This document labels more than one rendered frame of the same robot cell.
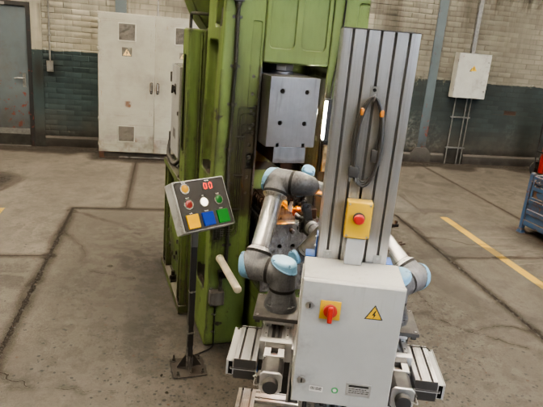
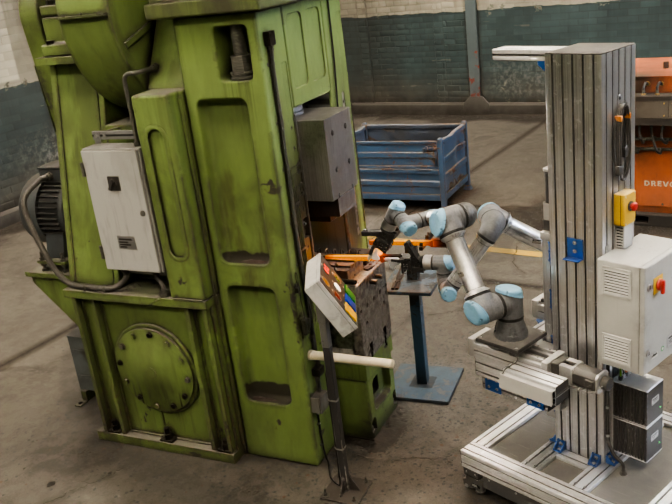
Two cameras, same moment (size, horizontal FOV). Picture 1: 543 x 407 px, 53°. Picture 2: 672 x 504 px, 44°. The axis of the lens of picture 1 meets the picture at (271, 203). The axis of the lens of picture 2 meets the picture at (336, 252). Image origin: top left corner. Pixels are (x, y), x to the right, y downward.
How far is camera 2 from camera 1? 276 cm
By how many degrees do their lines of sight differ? 41
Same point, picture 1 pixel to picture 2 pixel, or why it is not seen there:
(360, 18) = (337, 27)
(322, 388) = (657, 352)
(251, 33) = (281, 78)
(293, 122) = (343, 163)
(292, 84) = (336, 121)
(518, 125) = not seen: hidden behind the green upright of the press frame
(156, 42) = not seen: outside the picture
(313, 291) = (650, 275)
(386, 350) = not seen: outside the picture
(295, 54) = (311, 88)
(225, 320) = (325, 423)
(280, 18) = (294, 52)
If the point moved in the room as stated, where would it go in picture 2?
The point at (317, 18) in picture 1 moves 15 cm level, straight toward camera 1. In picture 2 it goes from (314, 40) to (335, 40)
